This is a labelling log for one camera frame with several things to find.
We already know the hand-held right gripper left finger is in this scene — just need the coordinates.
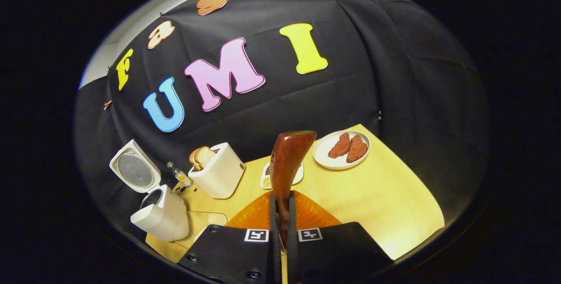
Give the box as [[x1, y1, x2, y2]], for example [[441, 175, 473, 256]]
[[178, 191, 281, 284]]

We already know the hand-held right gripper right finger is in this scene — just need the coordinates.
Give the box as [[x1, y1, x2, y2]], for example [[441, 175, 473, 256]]
[[287, 191, 395, 284]]

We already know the clear rice container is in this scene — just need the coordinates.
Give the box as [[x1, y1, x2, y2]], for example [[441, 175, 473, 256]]
[[175, 211, 228, 243]]

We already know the white rice cooker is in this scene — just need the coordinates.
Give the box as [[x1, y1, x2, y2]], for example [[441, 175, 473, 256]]
[[109, 139, 190, 242]]

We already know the brown wooden spoon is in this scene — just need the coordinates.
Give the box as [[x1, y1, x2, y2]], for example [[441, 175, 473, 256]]
[[269, 131, 317, 249]]

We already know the white toaster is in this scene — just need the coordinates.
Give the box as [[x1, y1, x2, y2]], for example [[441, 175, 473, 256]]
[[188, 142, 245, 199]]

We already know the divided white grain dish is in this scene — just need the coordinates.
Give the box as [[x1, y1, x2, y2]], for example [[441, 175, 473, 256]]
[[260, 161, 304, 189]]

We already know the small glass bottle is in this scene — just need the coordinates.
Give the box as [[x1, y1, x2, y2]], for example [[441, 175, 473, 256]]
[[167, 162, 192, 187]]

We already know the toasted bread slice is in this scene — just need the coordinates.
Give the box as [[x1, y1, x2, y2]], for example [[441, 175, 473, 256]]
[[194, 146, 216, 170], [189, 148, 203, 171]]

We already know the round white plate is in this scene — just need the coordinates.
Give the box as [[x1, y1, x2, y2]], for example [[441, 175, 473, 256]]
[[313, 131, 371, 170]]

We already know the red meat slice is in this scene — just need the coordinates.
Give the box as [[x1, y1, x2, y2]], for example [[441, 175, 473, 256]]
[[346, 135, 369, 163], [328, 133, 352, 159]]

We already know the black backdrop cloth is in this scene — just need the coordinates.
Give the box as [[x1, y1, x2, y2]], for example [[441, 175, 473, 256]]
[[74, 0, 489, 232]]

